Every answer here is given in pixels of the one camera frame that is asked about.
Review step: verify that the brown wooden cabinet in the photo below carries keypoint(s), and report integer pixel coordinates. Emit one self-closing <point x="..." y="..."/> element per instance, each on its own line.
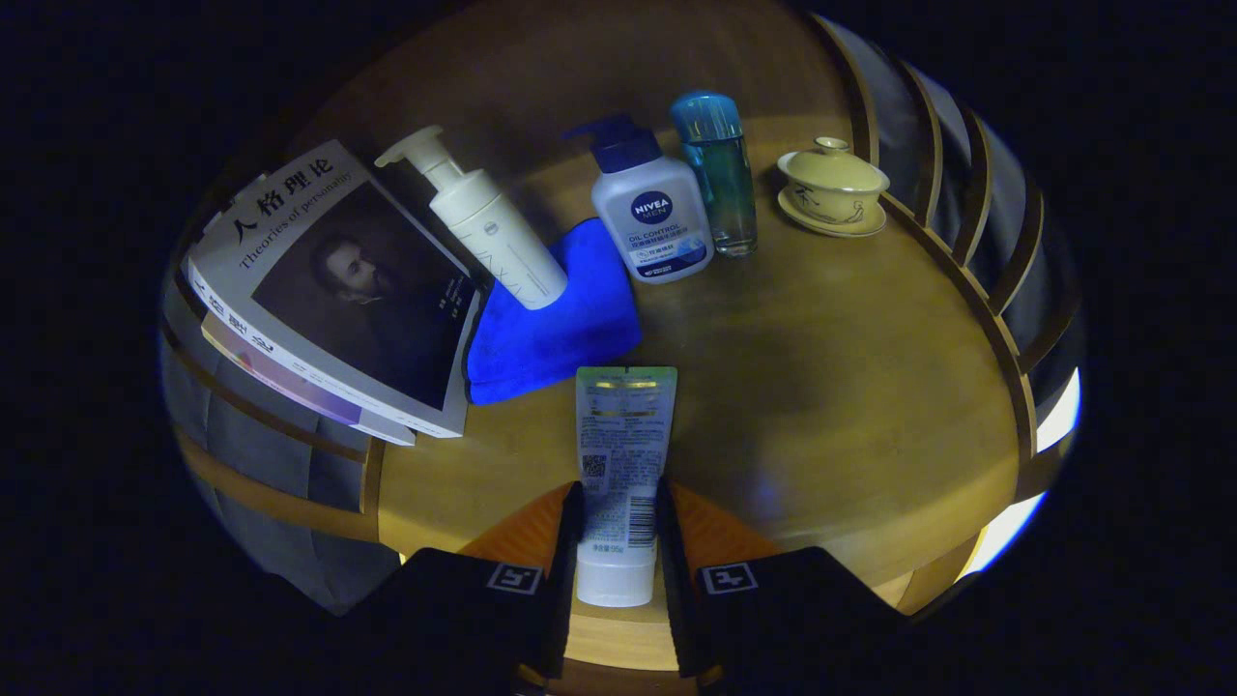
<point x="541" y="77"/>

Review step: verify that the yellow lidded teacup with saucer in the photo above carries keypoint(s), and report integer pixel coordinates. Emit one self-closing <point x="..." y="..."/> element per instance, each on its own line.
<point x="831" y="184"/>

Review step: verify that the teal glass bottle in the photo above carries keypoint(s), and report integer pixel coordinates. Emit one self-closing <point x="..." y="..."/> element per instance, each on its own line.
<point x="725" y="184"/>

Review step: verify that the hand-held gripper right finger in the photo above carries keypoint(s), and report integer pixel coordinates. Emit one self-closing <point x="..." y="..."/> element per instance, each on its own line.
<point x="676" y="599"/>

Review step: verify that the white bottle with blue pump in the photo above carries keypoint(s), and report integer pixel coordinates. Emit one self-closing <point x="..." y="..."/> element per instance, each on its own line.
<point x="652" y="213"/>

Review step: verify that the white squeeze tube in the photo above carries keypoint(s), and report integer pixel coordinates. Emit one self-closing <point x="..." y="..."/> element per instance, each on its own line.
<point x="623" y="454"/>

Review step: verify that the thick white book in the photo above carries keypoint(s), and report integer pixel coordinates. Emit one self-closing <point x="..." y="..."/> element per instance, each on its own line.
<point x="367" y="290"/>

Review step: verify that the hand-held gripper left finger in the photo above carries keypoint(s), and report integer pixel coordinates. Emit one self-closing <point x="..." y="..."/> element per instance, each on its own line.
<point x="560" y="590"/>

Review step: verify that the wooden countertop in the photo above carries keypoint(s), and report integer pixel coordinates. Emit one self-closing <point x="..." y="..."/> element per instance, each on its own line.
<point x="821" y="387"/>

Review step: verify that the purple and white book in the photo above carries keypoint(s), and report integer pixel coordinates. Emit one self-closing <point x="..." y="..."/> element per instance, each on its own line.
<point x="290" y="387"/>

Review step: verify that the blue folded cloth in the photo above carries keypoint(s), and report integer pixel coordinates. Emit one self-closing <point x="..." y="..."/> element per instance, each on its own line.
<point x="551" y="348"/>

